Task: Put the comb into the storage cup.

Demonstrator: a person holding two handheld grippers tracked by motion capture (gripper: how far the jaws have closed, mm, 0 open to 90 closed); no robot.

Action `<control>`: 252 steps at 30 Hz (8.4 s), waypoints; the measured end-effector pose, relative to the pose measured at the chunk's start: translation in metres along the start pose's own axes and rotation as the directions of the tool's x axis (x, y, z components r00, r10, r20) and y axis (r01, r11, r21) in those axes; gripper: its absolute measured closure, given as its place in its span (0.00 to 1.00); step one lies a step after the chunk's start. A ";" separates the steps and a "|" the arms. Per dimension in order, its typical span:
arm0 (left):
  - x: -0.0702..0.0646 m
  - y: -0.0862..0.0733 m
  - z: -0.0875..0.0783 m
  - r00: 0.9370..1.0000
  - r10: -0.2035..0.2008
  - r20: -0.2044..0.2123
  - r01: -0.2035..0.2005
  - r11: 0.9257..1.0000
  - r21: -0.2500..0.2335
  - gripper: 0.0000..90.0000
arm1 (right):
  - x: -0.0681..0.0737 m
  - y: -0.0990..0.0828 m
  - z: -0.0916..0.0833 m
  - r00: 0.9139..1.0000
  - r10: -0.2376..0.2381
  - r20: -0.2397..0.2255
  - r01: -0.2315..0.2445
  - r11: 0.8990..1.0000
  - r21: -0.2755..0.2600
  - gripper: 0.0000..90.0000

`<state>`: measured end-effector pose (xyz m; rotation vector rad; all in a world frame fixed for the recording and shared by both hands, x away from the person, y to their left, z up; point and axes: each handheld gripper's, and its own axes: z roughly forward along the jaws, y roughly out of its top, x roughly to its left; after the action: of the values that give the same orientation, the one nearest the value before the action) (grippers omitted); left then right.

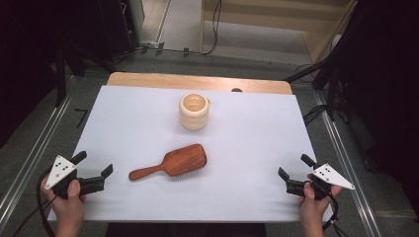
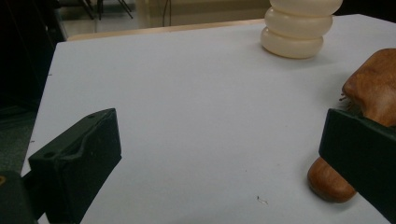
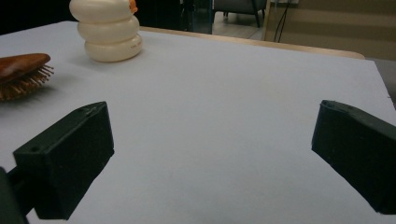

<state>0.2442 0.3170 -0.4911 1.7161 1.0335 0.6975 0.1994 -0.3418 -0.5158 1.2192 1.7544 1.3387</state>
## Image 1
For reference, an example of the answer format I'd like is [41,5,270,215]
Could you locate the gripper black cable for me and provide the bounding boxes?
[35,167,58,237]
[320,186,349,237]

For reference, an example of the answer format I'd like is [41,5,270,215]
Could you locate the person's left hand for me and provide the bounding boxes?
[40,179,88,229]

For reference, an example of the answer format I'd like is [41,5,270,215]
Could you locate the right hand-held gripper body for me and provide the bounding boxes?
[285,163,357,201]

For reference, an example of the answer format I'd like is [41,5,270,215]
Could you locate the black hanging cable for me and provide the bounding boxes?
[201,0,222,56]

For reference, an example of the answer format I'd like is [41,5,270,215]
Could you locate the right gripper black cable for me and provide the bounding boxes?
[320,186,349,237]

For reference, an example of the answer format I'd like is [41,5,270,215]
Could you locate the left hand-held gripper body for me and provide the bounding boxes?
[44,155,107,200]

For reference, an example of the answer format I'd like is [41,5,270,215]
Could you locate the person's dark clothing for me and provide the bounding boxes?
[105,222,267,237]

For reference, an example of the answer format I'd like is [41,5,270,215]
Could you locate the bundle of black floor cables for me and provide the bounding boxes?
[302,104,329,127]

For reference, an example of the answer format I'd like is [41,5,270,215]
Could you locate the thin black floor cable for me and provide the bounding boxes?
[12,196,58,237]

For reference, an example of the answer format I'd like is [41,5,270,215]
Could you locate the brown wooden hairbrush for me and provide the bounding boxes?
[127,143,209,182]

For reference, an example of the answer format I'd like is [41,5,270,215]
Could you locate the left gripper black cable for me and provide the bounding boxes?
[35,167,58,237]

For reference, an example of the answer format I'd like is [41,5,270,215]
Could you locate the white paper mat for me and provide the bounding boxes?
[47,85,336,223]

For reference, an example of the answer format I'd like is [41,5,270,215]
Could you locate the black stand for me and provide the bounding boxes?
[285,48,344,122]
[53,39,117,108]

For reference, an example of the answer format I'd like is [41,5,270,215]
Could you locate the metal floor rail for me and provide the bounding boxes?
[0,93,74,229]
[312,90,383,237]

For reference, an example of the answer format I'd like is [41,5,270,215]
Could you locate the cream ribbed cup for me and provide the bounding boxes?
[178,93,210,131]

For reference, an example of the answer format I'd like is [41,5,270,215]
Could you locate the wooden table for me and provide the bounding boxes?
[107,72,293,96]

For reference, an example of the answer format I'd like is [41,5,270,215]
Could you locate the person's right hand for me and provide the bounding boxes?
[298,174,344,229]

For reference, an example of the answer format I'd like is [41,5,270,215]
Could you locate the light wooden shelf unit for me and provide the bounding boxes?
[200,0,359,64]

